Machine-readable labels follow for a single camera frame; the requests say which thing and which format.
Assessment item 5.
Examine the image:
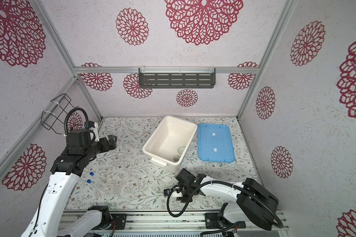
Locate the blue-capped test tube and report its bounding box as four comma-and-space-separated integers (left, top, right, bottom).
90, 172, 107, 192
87, 179, 102, 196

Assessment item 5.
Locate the white plastic bin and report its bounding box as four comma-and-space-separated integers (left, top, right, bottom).
142, 116, 197, 173

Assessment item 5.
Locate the clear test tube rack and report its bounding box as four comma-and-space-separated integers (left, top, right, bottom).
96, 180, 122, 197

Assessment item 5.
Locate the blue plastic lid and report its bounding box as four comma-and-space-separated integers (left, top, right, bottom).
198, 123, 235, 163

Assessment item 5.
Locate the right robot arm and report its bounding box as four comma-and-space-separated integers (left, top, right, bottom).
164, 169, 284, 231

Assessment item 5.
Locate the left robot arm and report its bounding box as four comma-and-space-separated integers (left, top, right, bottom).
22, 132, 117, 237

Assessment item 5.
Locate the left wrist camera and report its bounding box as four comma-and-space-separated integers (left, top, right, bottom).
65, 121, 99, 149

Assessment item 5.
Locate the black wire wall rack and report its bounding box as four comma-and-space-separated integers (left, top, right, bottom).
40, 93, 77, 135

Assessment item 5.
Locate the dark metal wall shelf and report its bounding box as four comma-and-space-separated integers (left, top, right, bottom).
138, 68, 216, 89

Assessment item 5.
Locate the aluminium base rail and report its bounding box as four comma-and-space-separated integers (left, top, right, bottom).
59, 209, 290, 237

